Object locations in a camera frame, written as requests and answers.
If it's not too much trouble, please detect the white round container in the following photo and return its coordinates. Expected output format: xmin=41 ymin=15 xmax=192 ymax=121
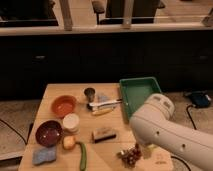
xmin=62 ymin=114 xmax=80 ymax=132

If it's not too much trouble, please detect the bunch of dark grapes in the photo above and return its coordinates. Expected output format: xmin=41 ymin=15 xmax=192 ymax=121
xmin=116 ymin=144 xmax=142 ymax=168

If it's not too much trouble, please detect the blue sponge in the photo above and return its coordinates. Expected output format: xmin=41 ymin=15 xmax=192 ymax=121
xmin=32 ymin=146 xmax=57 ymax=165

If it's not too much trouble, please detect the small metal cup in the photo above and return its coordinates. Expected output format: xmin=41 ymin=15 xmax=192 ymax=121
xmin=84 ymin=87 xmax=95 ymax=102

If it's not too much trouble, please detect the dark maroon bowl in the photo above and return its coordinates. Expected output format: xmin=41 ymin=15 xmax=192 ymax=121
xmin=35 ymin=120 xmax=62 ymax=147

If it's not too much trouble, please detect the blue black floor device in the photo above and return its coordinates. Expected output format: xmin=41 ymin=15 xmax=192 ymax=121
xmin=184 ymin=92 xmax=211 ymax=108

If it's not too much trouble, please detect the white handled brush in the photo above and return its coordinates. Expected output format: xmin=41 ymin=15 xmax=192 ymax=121
xmin=87 ymin=99 xmax=122 ymax=111

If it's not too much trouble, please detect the green plastic tray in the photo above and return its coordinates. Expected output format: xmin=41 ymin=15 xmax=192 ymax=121
xmin=119 ymin=77 xmax=161 ymax=120

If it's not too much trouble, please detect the yellow apple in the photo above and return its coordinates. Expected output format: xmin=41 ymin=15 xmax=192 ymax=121
xmin=63 ymin=136 xmax=76 ymax=150

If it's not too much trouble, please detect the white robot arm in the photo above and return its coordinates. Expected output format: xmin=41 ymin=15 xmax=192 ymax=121
xmin=129 ymin=93 xmax=213 ymax=171

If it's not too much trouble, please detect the black floor cable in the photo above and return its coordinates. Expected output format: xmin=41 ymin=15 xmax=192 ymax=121
xmin=185 ymin=104 xmax=198 ymax=131

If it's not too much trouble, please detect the yellow banana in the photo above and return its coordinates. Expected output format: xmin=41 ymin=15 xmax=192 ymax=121
xmin=92 ymin=108 xmax=114 ymax=116

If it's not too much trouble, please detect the orange-red bowl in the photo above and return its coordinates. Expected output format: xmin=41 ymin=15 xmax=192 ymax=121
xmin=51 ymin=95 xmax=77 ymax=118

